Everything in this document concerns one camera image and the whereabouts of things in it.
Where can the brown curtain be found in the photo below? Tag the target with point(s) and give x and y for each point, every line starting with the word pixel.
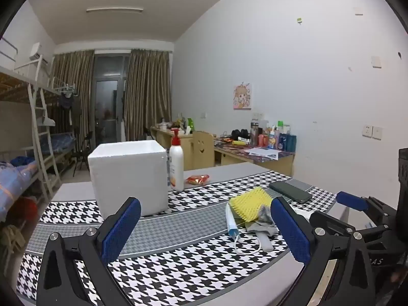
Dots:
pixel 146 95
pixel 71 79

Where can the wooden desk with patterned cover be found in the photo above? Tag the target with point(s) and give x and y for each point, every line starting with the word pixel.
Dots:
pixel 271 164

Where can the wooden chair with smiley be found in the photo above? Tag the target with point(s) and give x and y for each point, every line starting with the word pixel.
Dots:
pixel 202 149

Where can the black folding chair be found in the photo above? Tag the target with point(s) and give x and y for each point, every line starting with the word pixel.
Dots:
pixel 81 156

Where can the printed paper sheets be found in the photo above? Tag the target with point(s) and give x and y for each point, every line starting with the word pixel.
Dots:
pixel 264 153

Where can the dark smartphone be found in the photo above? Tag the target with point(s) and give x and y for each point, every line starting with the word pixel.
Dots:
pixel 290 192

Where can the white wall panel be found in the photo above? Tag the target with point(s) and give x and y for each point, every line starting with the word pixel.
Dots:
pixel 376 61

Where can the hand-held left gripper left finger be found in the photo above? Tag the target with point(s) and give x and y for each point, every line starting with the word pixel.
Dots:
pixel 121 232

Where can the grey sock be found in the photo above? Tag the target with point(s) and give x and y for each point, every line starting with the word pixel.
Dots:
pixel 263 224

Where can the yellow scrubbing sponge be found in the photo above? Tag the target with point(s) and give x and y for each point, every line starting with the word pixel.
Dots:
pixel 250 202

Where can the houndstooth table mat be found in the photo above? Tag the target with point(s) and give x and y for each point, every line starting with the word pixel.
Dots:
pixel 191 261

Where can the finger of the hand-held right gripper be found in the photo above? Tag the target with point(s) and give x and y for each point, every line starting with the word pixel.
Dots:
pixel 331 221
pixel 350 199

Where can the white air conditioner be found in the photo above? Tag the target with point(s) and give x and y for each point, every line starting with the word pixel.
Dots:
pixel 36 52

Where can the white lotion pump bottle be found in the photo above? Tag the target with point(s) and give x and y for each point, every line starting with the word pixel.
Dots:
pixel 176 165

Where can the red plastic bag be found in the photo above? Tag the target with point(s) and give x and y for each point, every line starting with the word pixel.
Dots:
pixel 27 208

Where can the hanging dark blue garment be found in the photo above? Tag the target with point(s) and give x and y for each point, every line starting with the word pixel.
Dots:
pixel 66 101

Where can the ceiling tube light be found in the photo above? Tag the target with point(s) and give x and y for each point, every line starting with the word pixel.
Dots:
pixel 114 9

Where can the yellow tube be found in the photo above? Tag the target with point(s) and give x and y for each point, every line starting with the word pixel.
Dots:
pixel 239 142

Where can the white wall socket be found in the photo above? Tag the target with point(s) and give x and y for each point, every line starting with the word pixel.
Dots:
pixel 367 130

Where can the white clothes hangers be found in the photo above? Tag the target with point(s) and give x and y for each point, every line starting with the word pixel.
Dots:
pixel 63 86

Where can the blue and orange blanket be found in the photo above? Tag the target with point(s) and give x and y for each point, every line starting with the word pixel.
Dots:
pixel 16 185

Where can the black rounded item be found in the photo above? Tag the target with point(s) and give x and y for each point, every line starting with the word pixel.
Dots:
pixel 240 134

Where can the blue plaid bedding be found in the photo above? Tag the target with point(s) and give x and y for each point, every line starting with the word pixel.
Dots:
pixel 62 142

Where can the white wall switch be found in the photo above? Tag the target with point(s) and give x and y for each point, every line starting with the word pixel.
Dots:
pixel 377 133

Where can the glass balcony door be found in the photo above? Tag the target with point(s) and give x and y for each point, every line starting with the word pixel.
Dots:
pixel 106 102

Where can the plain wooden desk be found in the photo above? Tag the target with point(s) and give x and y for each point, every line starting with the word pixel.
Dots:
pixel 164 140

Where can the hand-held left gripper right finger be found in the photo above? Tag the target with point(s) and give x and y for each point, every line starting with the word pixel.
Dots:
pixel 293 232

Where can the row of toiletry bottles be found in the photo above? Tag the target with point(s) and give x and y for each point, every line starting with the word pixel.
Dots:
pixel 274 138

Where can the green plastic bottle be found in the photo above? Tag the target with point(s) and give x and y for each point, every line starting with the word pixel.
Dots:
pixel 190 126

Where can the white bunk bed ladder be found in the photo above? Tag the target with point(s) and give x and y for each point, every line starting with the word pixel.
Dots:
pixel 43 140

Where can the white foam box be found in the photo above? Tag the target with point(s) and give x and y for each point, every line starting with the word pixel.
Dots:
pixel 127 178

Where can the cartoon wall poster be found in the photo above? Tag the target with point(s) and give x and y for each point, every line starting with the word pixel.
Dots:
pixel 242 96

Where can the red snack packet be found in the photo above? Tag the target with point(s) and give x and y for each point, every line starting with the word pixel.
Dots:
pixel 197 179

